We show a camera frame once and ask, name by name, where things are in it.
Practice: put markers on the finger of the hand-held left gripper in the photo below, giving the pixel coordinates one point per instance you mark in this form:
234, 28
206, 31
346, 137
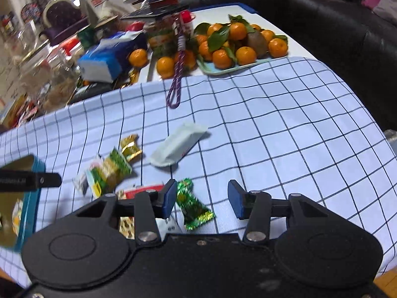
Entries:
28, 180

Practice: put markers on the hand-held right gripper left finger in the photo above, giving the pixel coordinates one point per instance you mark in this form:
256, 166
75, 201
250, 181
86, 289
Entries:
169, 199

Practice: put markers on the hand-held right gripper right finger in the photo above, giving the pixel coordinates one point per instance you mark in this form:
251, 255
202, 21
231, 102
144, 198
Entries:
235, 200

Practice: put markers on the shiny green candy wrapper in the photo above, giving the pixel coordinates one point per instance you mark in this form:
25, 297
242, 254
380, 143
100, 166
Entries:
190, 206

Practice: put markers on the red snack packet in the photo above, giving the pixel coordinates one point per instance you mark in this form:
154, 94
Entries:
145, 189

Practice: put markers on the teal tin box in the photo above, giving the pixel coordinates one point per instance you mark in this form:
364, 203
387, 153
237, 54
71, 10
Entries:
31, 211

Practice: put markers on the green yellow snack packet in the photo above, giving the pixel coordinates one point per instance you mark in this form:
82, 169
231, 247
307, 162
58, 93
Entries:
114, 169

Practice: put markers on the gold candy wrapper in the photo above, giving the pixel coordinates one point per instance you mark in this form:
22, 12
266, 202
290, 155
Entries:
130, 147

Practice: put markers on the checkered tablecloth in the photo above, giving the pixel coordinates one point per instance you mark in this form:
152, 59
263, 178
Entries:
263, 136

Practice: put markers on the clear glass jar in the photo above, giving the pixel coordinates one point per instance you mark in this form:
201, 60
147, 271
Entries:
60, 80

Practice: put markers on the black flat device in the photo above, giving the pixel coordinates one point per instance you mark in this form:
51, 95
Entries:
93, 91

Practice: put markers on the small gold candy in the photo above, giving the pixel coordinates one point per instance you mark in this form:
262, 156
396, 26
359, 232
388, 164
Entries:
134, 77

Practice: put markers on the loose tangerine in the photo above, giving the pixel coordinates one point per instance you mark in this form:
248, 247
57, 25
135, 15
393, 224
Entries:
189, 59
165, 67
138, 58

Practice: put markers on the teal tray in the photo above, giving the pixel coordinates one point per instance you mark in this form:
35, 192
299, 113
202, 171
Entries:
214, 70

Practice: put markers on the blue tissue pack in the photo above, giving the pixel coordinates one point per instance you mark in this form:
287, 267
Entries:
102, 63

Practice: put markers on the pile of tangerines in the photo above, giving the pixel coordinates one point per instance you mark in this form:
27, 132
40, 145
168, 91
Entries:
223, 57

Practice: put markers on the brown kiwi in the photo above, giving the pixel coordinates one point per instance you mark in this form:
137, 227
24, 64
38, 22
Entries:
257, 43

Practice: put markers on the glass jar fruit label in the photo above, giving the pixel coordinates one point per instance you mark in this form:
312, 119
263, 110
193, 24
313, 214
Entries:
159, 37

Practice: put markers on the bin with clear liner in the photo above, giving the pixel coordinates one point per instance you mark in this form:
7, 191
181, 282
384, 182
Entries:
391, 138

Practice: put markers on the red lid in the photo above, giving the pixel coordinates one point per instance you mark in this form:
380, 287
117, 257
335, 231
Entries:
135, 25

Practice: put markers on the white bottle red cap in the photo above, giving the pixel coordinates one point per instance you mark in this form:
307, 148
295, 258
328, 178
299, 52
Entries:
187, 21

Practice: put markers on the white cardboard box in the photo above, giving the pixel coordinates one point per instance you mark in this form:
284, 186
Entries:
105, 4

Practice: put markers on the black leather sofa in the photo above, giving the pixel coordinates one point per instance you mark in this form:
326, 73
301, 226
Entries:
325, 21

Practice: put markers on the grey pillow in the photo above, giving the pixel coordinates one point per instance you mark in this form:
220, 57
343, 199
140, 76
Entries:
387, 9

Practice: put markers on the purple chair cream frame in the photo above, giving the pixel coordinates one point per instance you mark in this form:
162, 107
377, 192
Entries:
60, 18

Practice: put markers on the colourful round wall plate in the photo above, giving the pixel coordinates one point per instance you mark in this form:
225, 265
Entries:
31, 12

